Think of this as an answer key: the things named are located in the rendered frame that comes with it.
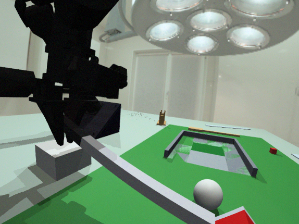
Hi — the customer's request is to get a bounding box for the white golf ball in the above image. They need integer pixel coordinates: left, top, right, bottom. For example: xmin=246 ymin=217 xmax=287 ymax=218
xmin=193 ymin=179 xmax=223 ymax=210

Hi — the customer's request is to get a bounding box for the long grey bar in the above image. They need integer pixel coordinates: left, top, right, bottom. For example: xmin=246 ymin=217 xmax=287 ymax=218
xmin=64 ymin=115 xmax=256 ymax=224

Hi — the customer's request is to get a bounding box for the green flat mat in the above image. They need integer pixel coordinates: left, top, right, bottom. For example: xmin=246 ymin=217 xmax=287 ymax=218
xmin=2 ymin=125 xmax=299 ymax=224

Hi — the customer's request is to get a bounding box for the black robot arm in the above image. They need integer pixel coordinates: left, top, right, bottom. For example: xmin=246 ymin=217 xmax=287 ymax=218
xmin=14 ymin=0 xmax=128 ymax=97

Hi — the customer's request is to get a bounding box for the white box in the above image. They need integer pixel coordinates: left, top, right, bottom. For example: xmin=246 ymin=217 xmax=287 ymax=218
xmin=35 ymin=137 xmax=92 ymax=181

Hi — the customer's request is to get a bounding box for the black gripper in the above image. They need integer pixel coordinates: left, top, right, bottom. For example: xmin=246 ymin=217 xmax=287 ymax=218
xmin=0 ymin=33 xmax=119 ymax=146

